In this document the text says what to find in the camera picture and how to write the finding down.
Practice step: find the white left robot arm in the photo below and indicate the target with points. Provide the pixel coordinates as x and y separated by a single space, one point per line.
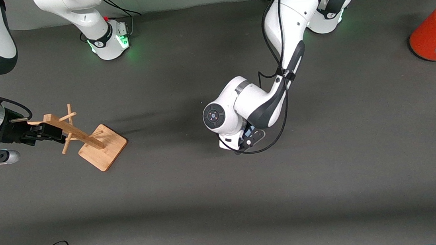
236 100

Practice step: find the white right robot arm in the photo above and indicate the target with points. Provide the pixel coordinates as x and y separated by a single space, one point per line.
71 8

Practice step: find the light blue cup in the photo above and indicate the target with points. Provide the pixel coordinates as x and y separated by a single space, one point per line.
248 133

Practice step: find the dark grey table mat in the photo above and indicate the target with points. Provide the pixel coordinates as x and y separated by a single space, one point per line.
225 198

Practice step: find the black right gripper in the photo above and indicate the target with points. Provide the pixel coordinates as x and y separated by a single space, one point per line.
14 130

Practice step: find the wooden cup rack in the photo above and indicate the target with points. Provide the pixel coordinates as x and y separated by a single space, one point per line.
104 149

